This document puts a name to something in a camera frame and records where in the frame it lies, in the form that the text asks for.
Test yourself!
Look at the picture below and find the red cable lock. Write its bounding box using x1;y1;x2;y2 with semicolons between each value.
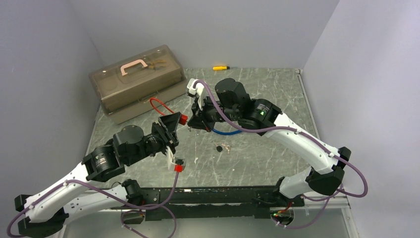
149;97;189;126

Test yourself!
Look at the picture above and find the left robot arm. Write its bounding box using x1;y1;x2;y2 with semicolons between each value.
11;112;187;238

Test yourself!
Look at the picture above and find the blue cable lock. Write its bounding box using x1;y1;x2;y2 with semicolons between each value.
212;129;242;136

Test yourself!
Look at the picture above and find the yellow handled screwdriver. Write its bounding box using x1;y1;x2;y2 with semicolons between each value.
212;66;230;71

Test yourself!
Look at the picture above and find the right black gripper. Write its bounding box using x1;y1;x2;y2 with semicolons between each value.
187;93;240;132

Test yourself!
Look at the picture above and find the silver key bunch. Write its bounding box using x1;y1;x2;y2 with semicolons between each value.
221;143;231;154

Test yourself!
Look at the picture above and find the brown translucent tool box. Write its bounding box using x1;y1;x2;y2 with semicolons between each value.
89;45;187;124

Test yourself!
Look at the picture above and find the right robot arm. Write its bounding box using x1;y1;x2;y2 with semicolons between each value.
186;78;351;206

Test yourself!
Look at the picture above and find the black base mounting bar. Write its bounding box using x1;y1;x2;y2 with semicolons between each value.
127;185;298;221

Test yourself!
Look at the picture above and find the aluminium frame rail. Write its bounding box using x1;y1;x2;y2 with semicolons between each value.
91;195;351;213

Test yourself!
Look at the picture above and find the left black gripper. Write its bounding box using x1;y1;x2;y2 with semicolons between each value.
127;112;181;165

